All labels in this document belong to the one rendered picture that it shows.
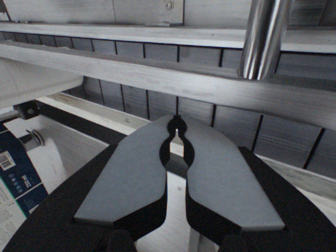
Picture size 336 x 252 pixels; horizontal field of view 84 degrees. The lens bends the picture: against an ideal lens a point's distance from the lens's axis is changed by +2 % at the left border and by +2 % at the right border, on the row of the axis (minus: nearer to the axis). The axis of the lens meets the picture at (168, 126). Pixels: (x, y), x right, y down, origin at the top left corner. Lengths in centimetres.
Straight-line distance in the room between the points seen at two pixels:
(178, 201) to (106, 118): 15
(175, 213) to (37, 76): 25
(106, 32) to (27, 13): 26
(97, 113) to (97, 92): 5
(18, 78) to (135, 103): 12
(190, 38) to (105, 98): 14
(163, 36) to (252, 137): 12
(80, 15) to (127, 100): 16
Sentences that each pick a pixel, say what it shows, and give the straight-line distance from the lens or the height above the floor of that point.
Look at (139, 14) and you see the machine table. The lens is 26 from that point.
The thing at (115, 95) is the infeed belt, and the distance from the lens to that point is 24.
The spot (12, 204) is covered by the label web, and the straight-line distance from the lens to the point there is 58.
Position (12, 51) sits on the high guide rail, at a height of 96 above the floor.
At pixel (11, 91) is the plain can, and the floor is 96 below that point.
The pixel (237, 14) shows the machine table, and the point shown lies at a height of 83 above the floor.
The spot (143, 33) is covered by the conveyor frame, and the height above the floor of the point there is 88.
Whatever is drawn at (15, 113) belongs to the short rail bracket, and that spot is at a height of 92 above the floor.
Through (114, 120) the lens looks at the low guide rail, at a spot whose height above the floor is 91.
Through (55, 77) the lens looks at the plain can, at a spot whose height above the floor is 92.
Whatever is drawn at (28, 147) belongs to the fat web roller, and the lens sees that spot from 54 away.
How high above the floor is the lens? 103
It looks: 47 degrees down
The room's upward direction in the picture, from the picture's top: 128 degrees counter-clockwise
